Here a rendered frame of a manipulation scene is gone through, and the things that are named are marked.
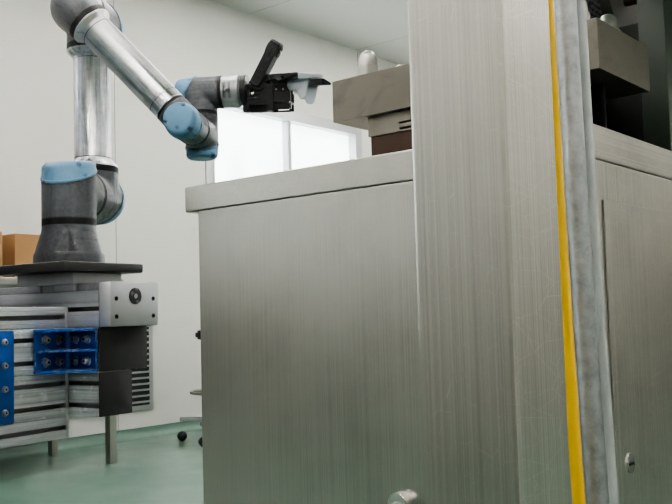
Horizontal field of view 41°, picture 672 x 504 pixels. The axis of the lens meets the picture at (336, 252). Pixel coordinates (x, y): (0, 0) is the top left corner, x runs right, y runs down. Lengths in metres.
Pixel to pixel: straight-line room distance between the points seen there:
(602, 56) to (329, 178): 0.38
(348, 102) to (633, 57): 0.39
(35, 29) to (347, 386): 4.33
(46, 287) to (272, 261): 0.83
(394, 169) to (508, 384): 0.70
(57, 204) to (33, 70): 3.30
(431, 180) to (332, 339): 0.72
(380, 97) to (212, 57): 4.90
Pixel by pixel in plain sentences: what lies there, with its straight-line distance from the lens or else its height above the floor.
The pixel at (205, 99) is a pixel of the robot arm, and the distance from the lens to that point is 2.09.
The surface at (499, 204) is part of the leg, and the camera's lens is 0.47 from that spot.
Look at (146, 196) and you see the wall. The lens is 5.55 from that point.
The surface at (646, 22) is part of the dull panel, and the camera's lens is 1.32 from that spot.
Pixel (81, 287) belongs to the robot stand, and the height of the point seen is 0.77.
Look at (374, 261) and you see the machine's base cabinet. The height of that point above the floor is 0.76.
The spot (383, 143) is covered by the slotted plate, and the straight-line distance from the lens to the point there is 1.25.
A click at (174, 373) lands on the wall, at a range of 5.64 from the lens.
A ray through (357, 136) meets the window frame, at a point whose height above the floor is 2.10.
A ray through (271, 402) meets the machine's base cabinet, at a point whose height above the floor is 0.57.
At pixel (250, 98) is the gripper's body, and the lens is 2.09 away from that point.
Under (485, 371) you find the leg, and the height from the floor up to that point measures 0.66.
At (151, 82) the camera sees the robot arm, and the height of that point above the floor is 1.20.
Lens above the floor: 0.70
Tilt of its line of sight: 4 degrees up
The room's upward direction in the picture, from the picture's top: 2 degrees counter-clockwise
